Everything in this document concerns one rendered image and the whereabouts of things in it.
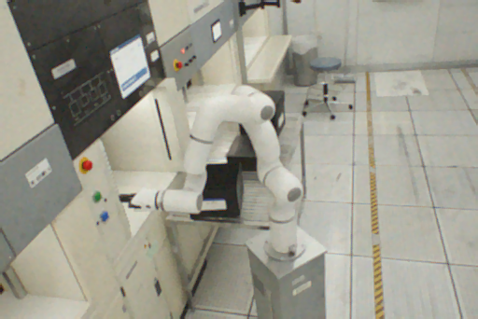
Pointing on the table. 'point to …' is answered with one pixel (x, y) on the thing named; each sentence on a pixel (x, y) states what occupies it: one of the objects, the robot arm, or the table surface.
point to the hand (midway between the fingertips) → (124, 198)
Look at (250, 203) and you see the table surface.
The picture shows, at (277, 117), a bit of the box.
